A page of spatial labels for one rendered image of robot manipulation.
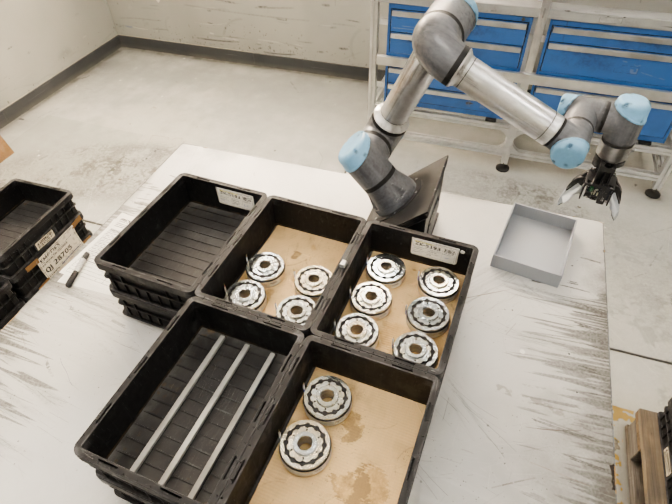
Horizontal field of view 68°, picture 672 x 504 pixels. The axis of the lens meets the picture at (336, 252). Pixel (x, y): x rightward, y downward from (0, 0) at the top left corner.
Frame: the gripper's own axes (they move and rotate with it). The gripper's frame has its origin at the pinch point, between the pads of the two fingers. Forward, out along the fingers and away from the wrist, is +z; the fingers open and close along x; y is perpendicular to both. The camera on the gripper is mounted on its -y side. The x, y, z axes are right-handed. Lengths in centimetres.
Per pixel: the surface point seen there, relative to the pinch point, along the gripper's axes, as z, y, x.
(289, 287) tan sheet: 6, 57, -64
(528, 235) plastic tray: 18.6, -4.7, -12.2
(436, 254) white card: 1.1, 33.6, -32.2
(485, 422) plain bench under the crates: 19, 64, -7
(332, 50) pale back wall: 69, -203, -188
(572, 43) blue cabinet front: 11, -142, -23
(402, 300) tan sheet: 6, 48, -36
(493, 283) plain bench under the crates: 19.0, 20.0, -16.9
